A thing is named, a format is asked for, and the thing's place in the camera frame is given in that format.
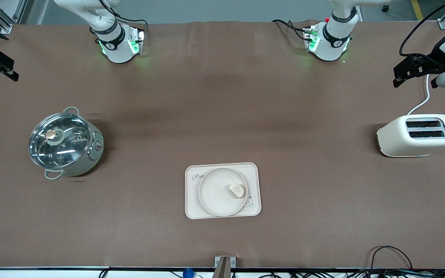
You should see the cream rabbit print tray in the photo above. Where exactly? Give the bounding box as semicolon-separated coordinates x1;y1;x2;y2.
185;162;262;220

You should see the black looped cable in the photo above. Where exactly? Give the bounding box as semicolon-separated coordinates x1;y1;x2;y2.
368;246;413;275

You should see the brown table mat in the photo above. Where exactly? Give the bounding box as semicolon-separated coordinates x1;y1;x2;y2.
0;20;445;270

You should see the cream round plate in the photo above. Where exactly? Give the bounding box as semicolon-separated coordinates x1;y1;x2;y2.
198;168;248;217

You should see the cream two-slot toaster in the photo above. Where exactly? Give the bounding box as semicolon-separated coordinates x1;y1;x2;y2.
377;114;445;158

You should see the small pale bun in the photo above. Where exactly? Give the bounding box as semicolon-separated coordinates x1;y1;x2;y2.
229;184;246;199

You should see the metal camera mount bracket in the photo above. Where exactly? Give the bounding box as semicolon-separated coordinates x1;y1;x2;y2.
214;256;236;278

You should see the white toaster power cable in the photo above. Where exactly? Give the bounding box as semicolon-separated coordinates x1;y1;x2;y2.
407;73;431;116

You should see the pale green electric pot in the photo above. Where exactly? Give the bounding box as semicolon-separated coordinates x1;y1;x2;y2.
29;107;105;180

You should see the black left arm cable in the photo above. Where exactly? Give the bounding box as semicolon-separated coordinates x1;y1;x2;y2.
399;0;445;57

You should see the black left base cable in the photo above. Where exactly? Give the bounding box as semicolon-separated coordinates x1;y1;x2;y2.
272;19;309;41

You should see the glass pot lid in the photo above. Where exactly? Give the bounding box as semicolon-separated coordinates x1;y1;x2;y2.
29;113;92;170

